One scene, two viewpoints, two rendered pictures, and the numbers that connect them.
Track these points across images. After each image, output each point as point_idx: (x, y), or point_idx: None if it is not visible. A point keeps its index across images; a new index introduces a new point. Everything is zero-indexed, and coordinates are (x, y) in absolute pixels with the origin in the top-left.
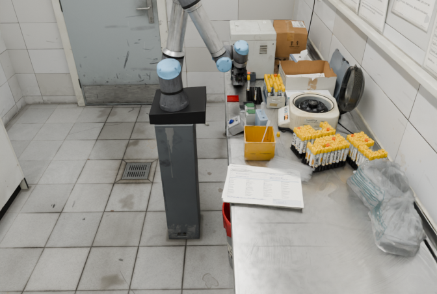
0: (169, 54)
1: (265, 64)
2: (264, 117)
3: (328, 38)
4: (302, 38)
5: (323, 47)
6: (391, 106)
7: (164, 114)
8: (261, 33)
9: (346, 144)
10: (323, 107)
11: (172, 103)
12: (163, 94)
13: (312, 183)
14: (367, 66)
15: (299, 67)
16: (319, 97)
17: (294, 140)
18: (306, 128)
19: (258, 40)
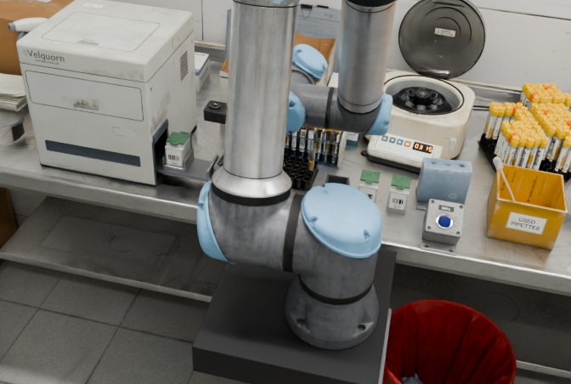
0: (285, 189)
1: (188, 98)
2: (460, 164)
3: None
4: None
5: None
6: (534, 24)
7: (383, 345)
8: (178, 27)
9: (563, 106)
10: (430, 92)
11: (375, 299)
12: (358, 301)
13: None
14: None
15: None
16: (393, 82)
17: (518, 160)
18: (517, 127)
19: (177, 47)
